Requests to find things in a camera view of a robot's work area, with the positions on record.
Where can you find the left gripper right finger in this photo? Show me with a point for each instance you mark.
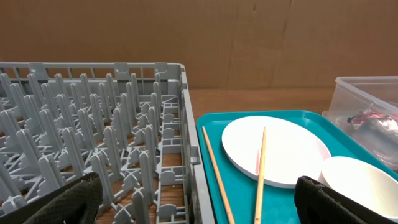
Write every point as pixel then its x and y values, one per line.
pixel 317 203

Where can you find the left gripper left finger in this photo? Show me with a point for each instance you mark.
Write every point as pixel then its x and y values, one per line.
pixel 76 202

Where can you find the red snack wrapper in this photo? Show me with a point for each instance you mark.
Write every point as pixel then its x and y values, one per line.
pixel 365 116

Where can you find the white tissue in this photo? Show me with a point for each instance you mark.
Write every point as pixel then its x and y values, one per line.
pixel 387 128

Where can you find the large white plate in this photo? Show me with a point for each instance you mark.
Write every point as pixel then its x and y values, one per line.
pixel 291 150

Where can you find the wooden chopstick on plate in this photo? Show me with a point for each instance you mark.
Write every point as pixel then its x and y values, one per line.
pixel 260 184

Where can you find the grey plastic dish rack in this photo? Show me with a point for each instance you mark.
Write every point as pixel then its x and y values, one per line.
pixel 131 123

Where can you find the clear plastic bin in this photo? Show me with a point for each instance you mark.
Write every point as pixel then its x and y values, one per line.
pixel 365 108

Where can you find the wooden chopstick on tray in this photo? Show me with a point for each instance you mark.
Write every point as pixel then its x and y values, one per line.
pixel 224 197

